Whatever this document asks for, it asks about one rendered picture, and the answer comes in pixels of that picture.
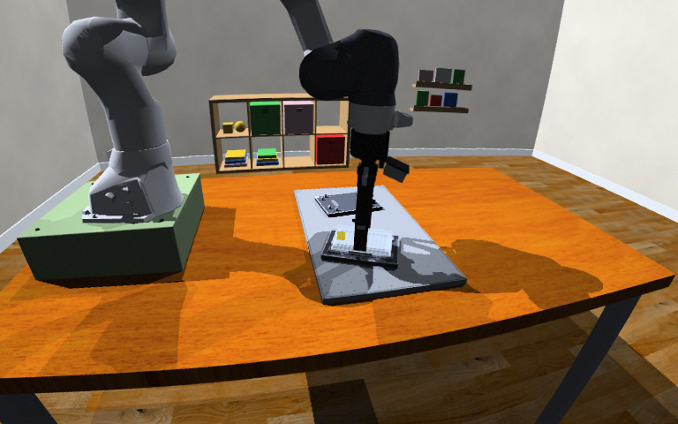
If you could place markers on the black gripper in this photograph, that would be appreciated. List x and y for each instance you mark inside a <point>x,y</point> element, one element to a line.
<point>368,148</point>

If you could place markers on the clear rectangular plastic lid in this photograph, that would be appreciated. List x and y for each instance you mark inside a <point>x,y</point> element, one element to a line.
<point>377,240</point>

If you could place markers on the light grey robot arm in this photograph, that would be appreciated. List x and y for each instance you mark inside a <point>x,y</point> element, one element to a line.
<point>113,54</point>

